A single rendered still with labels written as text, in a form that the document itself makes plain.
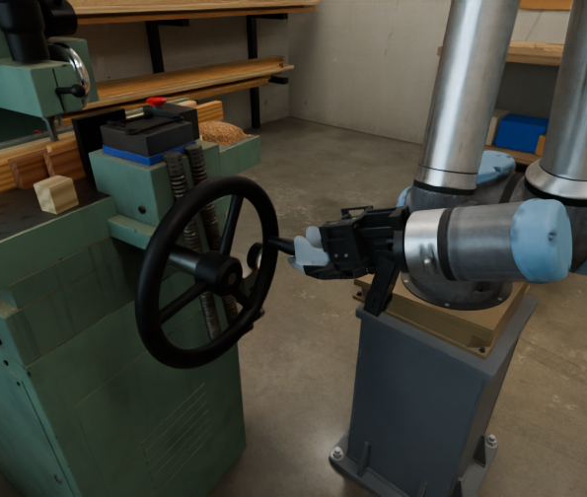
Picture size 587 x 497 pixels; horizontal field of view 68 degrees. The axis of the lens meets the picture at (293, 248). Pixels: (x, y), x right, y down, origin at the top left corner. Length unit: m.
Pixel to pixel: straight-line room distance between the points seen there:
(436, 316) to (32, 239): 0.71
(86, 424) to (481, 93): 0.79
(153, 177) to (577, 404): 1.52
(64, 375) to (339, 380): 1.02
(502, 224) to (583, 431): 1.24
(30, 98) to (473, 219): 0.64
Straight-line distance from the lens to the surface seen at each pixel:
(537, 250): 0.51
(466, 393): 0.99
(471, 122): 0.65
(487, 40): 0.66
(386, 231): 0.57
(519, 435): 1.60
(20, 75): 0.78
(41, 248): 0.67
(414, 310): 0.95
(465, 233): 0.52
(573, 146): 0.77
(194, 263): 0.65
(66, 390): 0.80
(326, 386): 1.56
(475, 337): 0.93
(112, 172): 0.68
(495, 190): 0.85
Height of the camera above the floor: 1.17
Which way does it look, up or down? 31 degrees down
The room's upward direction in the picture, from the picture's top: straight up
